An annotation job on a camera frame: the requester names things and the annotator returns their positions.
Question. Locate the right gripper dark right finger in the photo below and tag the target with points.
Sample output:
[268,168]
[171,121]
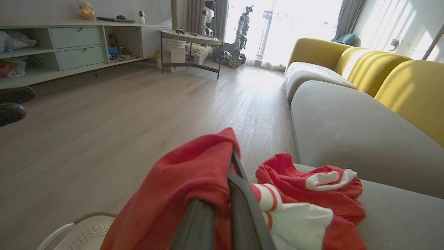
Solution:
[246,222]

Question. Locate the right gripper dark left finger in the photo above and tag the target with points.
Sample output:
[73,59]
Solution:
[194,229]

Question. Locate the red garment with white trim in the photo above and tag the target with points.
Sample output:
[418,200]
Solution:
[180,180]

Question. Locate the yellow sofa back cushion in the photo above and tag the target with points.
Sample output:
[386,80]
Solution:
[374,67]
[315,52]
[416,90]

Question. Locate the white laundry basket brown rim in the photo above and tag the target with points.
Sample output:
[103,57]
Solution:
[86,236]

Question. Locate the cardboard box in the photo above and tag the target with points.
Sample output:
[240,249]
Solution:
[171,59]

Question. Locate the wheeled robot with arms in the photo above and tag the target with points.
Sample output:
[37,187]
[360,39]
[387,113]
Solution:
[239,38]

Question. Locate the white bucket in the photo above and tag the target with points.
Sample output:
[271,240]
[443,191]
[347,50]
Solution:
[176,44]

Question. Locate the blue container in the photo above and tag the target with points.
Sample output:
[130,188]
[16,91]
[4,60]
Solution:
[112,50]

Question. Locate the small dark object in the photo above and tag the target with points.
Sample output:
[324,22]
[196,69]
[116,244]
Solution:
[180,31]

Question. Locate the mint green cabinet drawer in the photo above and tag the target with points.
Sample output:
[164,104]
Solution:
[74,37]
[81,57]

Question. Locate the blue pillow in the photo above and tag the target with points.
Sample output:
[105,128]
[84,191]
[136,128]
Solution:
[345,39]

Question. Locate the white humanoid robot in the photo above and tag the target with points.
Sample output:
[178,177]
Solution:
[208,17]

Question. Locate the grey curtain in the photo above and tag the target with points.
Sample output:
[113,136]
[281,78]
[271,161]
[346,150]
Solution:
[348,15]
[194,15]

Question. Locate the black shoe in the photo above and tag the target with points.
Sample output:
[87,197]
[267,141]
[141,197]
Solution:
[15,94]
[10,114]

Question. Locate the white low cabinet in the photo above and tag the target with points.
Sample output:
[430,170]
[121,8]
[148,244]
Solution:
[41,74]

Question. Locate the plastic bag with red contents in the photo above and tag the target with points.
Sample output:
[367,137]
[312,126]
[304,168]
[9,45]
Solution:
[12,67]

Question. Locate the colourful toy figure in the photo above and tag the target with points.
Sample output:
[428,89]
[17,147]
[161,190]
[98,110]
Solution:
[86,10]

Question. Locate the clear plastic bag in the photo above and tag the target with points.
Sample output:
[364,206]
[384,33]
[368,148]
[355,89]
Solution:
[14,41]

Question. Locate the slanted wooden pole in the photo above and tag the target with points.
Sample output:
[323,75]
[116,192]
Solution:
[433,41]

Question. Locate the grey side table black frame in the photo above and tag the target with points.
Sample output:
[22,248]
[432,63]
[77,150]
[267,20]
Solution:
[194,37]

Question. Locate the beige scratching post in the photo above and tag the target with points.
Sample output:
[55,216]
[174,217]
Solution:
[174,14]

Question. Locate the white security camera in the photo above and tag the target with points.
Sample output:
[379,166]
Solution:
[141,16]

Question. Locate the wall socket with plug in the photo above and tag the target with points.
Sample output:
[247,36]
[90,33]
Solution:
[394,44]

